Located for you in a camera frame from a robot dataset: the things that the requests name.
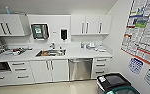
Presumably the stainless steel dishwasher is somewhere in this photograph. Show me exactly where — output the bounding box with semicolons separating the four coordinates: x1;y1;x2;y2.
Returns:
68;58;94;82

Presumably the chrome sink faucet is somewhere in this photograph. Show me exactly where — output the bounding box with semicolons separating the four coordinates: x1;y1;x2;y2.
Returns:
49;42;57;51

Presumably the stainless steel sink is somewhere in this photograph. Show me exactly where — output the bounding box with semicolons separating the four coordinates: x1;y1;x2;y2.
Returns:
35;49;67;58

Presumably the white narrow three-drawer unit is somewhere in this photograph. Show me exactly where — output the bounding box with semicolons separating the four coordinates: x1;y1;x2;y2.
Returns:
91;57;113;80

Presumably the white two-door sink cabinet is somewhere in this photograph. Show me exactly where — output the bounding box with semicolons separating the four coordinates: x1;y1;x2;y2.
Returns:
29;59;70;84

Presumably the grey paper towel dispenser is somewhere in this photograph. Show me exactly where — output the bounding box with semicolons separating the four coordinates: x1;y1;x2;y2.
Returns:
30;23;51;41

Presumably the grey bin with black lid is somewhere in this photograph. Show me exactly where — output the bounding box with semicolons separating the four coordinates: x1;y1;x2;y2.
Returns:
96;73;127;93

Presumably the white wide drawer unit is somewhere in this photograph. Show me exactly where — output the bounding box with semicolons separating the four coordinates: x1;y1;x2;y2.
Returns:
7;60;36;85

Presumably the dish rack with utensils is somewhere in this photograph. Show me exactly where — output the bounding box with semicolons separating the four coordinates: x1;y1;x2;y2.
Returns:
0;46;34;58

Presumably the grey bin with green lid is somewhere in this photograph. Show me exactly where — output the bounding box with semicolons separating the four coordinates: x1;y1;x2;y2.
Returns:
104;85;142;94

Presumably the white drawer under microwave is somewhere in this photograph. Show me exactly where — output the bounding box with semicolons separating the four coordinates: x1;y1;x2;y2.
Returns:
0;71;12;89

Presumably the black wall soap dispenser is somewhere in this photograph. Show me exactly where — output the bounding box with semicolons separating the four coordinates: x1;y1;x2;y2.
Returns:
59;28;69;42

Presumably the small white wall label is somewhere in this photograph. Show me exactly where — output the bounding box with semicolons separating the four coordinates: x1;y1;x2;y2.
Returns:
52;30;58;35

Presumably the white three-door wall cabinet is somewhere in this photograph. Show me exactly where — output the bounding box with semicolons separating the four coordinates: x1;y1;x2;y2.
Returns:
70;13;114;36

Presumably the small blue wall poster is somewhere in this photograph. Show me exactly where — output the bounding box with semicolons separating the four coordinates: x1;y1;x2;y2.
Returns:
128;57;145;75

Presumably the large wall notice poster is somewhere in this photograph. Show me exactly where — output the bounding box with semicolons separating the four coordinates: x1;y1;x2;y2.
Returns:
120;0;150;68

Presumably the white two-door wall cabinet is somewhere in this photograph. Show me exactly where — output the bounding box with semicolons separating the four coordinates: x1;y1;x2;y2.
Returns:
0;13;32;38

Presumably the bottle on wall cabinet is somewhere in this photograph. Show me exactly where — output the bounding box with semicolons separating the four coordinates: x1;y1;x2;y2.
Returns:
4;5;12;15

